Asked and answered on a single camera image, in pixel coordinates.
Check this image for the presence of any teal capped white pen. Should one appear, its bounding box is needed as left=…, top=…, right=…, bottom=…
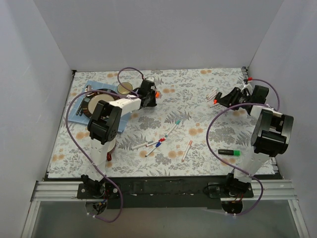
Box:
left=165, top=120, right=180, bottom=137

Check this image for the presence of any red cup with white inside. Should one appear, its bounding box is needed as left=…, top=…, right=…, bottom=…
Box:
left=106, top=139, right=116, bottom=161

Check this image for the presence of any cream enamel mug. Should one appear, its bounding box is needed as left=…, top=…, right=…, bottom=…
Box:
left=117, top=82, right=133, bottom=95

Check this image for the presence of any blue tiled placemat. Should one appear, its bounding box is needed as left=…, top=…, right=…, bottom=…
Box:
left=68, top=81, right=131, bottom=133

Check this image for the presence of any black rimmed dinner plate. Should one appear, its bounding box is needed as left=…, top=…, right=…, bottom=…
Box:
left=79, top=88, right=119, bottom=118

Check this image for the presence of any green capped black highlighter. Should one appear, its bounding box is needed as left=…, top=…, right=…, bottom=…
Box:
left=218, top=149, right=241, bottom=156

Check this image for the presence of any blue capped white pen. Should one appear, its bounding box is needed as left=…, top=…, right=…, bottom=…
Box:
left=145, top=141, right=161, bottom=157

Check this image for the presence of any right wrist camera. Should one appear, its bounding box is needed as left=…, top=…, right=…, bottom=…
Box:
left=241, top=78, right=253, bottom=92

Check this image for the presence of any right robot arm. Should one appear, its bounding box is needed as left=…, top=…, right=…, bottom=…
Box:
left=214, top=85, right=294, bottom=197

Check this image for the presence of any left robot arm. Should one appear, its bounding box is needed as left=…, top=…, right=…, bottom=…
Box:
left=81, top=79, right=157, bottom=198

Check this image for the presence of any pink capped white pen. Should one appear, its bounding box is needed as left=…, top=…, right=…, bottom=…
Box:
left=181, top=140, right=193, bottom=162

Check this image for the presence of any orange capped black highlighter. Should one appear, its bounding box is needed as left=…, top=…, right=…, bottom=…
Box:
left=213, top=92, right=222, bottom=104

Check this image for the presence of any steel spoon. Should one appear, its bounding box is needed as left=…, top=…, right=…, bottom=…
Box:
left=76, top=85, right=92, bottom=116

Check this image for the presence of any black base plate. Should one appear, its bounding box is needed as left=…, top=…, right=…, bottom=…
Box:
left=77, top=176, right=254, bottom=209

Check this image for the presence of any aluminium frame rail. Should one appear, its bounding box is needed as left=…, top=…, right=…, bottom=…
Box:
left=22, top=177, right=309, bottom=238

